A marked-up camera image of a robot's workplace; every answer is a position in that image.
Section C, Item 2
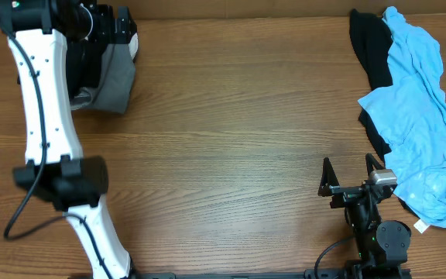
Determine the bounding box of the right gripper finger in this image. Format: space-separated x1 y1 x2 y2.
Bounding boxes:
318 157 340 197
365 153 385 179

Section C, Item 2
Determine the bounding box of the black t-shirt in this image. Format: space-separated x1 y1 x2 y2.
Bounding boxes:
66 41 107 99

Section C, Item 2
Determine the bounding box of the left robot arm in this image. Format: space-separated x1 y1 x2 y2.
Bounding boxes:
0 1 138 278

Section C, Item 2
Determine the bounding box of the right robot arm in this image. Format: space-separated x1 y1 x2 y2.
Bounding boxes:
308 153 412 279

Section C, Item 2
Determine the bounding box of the white garment under grey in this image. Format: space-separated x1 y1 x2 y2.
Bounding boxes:
129 33 139 60

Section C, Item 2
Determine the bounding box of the folded grey shirt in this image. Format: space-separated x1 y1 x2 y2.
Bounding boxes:
70 44 136 114

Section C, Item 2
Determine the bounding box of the light blue t-shirt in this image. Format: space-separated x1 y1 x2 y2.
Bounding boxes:
359 6 446 228

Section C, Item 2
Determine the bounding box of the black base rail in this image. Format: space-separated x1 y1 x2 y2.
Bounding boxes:
67 268 413 279

